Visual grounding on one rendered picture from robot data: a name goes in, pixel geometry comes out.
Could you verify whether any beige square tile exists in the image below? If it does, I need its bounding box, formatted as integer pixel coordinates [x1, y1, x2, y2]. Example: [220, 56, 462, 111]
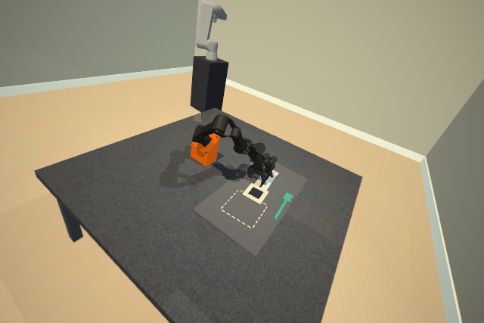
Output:
[242, 183, 269, 204]

